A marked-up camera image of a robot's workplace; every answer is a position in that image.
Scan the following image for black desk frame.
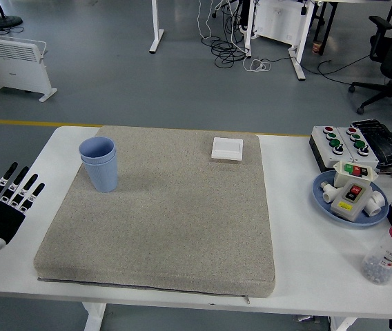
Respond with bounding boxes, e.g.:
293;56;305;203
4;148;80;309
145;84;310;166
315;0;338;56

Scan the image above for white push-button control box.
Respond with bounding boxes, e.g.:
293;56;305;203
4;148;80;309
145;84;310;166
308;125;355;173
337;126;380;169

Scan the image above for grey-brown cushion mat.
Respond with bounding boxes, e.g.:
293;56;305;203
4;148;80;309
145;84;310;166
32;125;276;306

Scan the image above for blue ribbed plastic cup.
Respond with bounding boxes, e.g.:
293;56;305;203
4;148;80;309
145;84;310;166
80;151;119;193
78;137;116;163

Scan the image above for white desk leg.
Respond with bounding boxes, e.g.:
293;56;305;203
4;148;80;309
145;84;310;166
287;0;317;82
148;0;166;54
244;0;254;58

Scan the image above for white coiled cable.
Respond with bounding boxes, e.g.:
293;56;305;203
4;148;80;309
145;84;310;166
243;57;273;73

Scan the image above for grey red-black button switch box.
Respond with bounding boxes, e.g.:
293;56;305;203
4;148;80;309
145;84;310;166
330;181;373;221

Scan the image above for black fan stand base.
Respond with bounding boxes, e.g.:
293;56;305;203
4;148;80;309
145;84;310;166
0;0;24;29

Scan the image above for white pipe fitting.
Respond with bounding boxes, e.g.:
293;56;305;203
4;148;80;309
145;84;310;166
320;181;338;204
364;191;386;217

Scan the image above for black plastic tray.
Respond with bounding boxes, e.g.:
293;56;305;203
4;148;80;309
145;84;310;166
350;119;392;172

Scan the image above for white table leg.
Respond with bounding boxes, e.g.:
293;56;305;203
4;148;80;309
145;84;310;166
81;302;107;331
330;316;359;331

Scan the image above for blue plate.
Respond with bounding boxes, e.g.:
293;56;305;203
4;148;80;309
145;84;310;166
312;170;390;229

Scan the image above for black floor cable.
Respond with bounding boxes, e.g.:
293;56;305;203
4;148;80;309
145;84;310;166
316;51;373;87

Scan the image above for clear bottle red cap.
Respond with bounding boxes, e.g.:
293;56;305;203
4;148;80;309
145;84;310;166
360;214;392;285

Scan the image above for white wall switch plate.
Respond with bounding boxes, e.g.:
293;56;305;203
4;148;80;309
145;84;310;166
210;137;244;161

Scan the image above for black cable bundle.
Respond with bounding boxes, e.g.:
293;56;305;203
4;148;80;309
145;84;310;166
201;0;252;68

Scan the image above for white green-red button switch box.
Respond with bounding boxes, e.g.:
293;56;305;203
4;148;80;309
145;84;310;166
332;160;380;189

